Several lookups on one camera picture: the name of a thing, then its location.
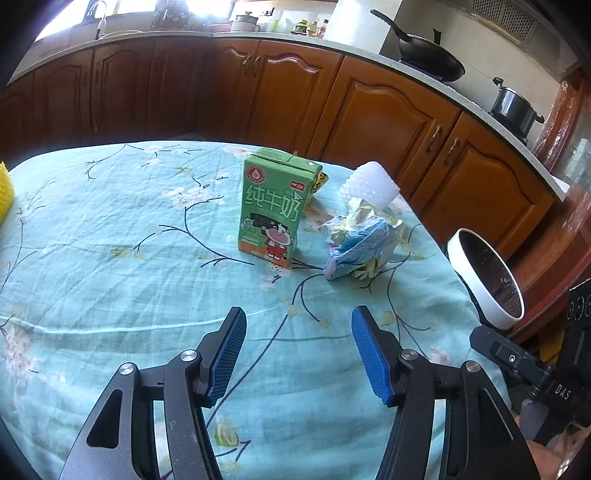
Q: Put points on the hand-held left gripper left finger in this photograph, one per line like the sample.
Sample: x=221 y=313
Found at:
x=226 y=355

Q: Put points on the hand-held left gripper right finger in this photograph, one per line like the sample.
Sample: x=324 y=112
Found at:
x=369 y=350

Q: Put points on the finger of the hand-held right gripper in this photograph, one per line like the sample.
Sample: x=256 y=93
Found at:
x=508 y=357

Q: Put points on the white rimmed black trash bin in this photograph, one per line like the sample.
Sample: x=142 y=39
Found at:
x=489 y=277

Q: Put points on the green milk carton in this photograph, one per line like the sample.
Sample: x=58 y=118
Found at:
x=272 y=207

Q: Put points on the person's right hand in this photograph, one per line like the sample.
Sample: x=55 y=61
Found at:
x=549 y=464

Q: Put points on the crumpled blue white wrapper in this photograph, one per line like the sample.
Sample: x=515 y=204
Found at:
x=360 y=244

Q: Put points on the floral teal tablecloth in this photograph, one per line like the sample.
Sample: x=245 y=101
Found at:
x=138 y=277

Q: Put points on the cylindrical white foam fruit net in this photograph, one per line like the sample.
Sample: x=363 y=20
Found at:
x=371 y=182

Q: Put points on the yellow black snack packet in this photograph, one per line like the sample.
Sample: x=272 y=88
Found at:
x=318 y=184

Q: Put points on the wooden glass door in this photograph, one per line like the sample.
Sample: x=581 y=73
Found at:
x=568 y=161

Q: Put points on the wooden lower kitchen cabinets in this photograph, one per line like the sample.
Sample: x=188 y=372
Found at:
x=378 y=115

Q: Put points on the steel cooking pot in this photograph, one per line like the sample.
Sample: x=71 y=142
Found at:
x=515 y=106

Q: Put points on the yellow foam fruit net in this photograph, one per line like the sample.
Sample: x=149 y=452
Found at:
x=5 y=194

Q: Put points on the black wok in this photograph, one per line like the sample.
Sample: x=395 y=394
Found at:
x=429 y=60

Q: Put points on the white kitchen countertop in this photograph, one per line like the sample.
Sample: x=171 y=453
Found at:
x=351 y=50

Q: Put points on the condiment bottle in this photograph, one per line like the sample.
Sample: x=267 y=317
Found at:
x=301 y=27
x=323 y=28
x=314 y=28

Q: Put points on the white rice cooker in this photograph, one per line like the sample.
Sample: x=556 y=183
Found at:
x=244 y=23

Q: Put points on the steel range hood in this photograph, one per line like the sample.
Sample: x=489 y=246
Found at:
x=503 y=18

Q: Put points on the dish rack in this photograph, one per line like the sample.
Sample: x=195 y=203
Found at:
x=173 y=14

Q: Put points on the chrome faucet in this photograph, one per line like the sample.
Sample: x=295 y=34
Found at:
x=99 y=18

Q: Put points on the kitchen window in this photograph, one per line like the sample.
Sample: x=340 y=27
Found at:
x=134 y=7

